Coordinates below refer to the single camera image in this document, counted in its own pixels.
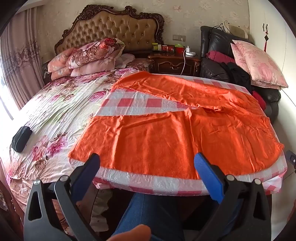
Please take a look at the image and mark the red white checkered cloth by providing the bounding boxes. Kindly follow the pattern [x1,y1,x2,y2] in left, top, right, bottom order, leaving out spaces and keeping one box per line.
[92,74,288,196]

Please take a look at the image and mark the pink patterned curtain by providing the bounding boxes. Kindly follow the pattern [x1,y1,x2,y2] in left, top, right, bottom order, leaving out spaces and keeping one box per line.
[0,9,45,109]

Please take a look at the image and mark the orange pants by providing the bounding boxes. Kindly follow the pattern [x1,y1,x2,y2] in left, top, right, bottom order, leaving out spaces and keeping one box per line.
[68,71,284,180]

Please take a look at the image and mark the tufted carved bed headboard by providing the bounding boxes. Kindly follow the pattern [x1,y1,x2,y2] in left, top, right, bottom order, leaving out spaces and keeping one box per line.
[54,5,165,56]

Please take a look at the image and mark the pale patterned pillow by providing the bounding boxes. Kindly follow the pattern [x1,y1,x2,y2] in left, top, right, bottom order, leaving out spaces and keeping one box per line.
[114,53,136,69]

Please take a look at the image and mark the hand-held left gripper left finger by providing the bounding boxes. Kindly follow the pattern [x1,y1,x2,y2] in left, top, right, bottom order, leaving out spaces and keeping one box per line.
[24,153,102,241]

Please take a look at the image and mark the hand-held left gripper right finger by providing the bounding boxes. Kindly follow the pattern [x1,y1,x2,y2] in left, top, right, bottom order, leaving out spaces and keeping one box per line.
[192,152,272,241]

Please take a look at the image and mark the black pouch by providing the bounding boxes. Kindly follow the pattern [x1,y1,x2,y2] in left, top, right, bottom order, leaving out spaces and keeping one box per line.
[12,126,33,153]

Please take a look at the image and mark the red knot ornament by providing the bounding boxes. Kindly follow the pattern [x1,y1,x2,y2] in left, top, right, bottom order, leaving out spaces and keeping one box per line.
[263,23,270,52]

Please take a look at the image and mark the plain pink pillow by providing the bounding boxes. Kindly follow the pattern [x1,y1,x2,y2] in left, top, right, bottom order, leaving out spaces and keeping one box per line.
[70,58,116,77]

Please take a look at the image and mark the floral bed sheet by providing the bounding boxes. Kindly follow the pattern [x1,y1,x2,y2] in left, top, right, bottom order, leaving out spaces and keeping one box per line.
[0,58,151,209]

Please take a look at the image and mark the beige cushion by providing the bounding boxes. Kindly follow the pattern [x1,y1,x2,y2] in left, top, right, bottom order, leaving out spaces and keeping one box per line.
[228,24,249,39]

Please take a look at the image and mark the black leather sofa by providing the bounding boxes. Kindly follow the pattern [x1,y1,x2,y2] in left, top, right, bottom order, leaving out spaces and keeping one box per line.
[200,26,281,123]

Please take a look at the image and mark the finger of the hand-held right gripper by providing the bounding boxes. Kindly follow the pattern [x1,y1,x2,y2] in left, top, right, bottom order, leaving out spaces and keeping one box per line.
[286,150,296,167]

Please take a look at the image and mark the magenta cushion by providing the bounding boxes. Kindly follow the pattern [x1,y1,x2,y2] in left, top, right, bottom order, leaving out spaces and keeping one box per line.
[206,50,235,64]

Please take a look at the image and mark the black clothes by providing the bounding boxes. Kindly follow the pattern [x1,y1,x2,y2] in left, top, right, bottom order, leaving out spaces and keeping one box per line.
[221,61,252,93]

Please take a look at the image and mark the large pink floral cushion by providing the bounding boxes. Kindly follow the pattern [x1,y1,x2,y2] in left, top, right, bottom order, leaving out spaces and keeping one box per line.
[231,40,289,90]

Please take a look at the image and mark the dark wooden nightstand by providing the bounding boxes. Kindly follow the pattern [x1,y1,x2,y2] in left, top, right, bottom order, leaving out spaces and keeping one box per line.
[148,51,201,76]

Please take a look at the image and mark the white cable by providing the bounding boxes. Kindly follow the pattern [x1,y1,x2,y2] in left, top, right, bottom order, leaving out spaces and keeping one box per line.
[181,37,188,75]

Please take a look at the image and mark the clothes hangers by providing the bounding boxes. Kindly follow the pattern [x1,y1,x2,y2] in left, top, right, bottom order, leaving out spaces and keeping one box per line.
[213,21,232,30]

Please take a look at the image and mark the pink floral pillow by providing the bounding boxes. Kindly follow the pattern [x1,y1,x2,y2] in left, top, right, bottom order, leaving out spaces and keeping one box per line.
[50,68,73,81]
[47,48,77,73]

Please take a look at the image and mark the person's left hand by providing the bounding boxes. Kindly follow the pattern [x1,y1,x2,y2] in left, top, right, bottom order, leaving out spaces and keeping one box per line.
[110,224,152,241]

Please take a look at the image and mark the person's blue jeans leg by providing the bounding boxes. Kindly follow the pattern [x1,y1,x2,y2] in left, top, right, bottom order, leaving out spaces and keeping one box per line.
[109,193,185,241]

